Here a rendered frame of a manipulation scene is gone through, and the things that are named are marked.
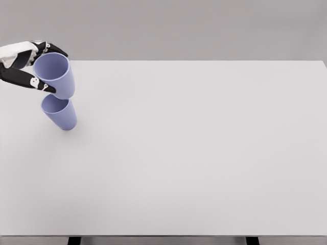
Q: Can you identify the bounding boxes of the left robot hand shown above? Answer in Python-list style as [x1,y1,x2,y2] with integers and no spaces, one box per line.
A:
[0,40,69,93]

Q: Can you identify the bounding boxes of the lavender blue plastic cup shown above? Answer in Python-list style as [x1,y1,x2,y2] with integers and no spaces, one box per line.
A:
[41,94,78,132]
[33,52,76,100]

